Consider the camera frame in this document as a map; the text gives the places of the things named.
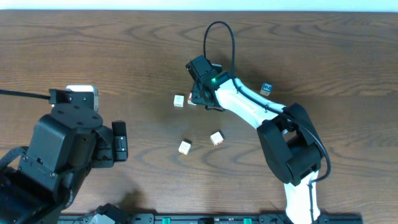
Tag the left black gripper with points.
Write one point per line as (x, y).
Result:
(119, 142)

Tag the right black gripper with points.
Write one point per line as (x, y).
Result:
(203, 97)

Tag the red letter I block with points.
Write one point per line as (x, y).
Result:
(189, 100)

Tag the red letter A block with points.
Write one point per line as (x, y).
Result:
(179, 101)

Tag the blue number 2 block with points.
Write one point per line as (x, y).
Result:
(266, 89)

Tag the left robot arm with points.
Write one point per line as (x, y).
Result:
(42, 179)

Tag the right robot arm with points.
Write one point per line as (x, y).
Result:
(289, 142)

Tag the wooden block red side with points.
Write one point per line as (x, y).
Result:
(216, 138)

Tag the plain wooden block lower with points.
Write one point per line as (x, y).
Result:
(184, 147)

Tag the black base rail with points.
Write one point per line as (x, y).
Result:
(111, 214)

